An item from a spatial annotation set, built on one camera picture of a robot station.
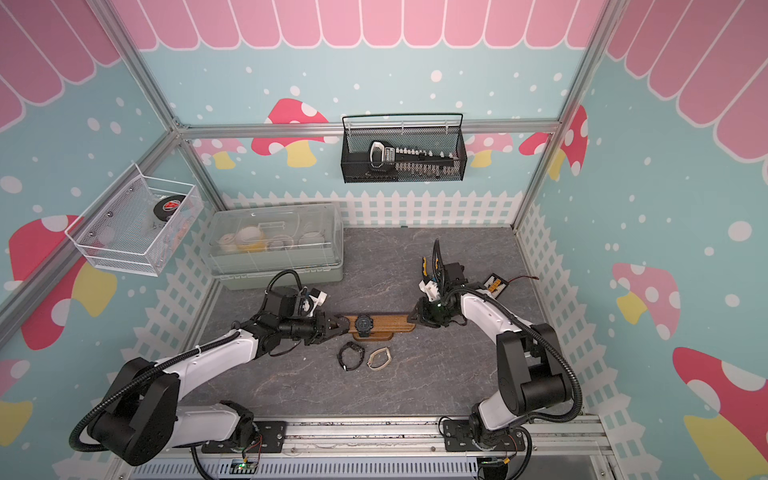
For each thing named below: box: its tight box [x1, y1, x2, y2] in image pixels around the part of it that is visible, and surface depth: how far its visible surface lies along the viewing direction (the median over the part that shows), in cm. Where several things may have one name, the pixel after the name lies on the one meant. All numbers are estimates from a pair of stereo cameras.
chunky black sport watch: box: [354, 313, 374, 338], surface depth 87 cm
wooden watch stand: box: [346, 314, 416, 341], surface depth 87 cm
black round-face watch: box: [337, 341, 365, 371], surface depth 87 cm
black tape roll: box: [153, 194, 186, 222], surface depth 80 cm
